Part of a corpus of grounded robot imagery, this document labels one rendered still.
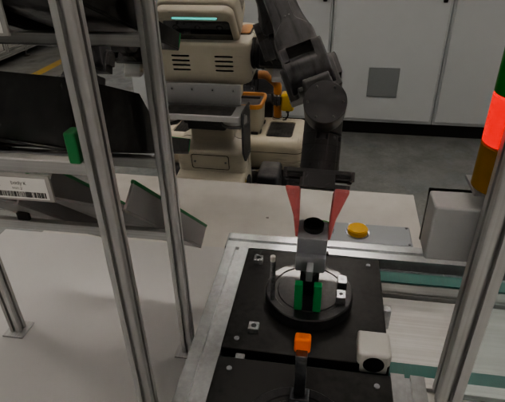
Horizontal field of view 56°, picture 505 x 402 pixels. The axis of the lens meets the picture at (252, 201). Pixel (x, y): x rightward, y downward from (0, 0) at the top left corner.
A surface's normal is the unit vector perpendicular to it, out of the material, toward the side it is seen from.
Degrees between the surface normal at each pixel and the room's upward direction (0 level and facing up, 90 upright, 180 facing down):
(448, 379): 90
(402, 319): 0
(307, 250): 94
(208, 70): 98
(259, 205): 0
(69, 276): 0
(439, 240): 90
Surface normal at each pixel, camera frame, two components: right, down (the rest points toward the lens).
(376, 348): -0.02, -0.85
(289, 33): -0.21, -0.27
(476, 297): -0.16, 0.51
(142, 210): 0.94, 0.16
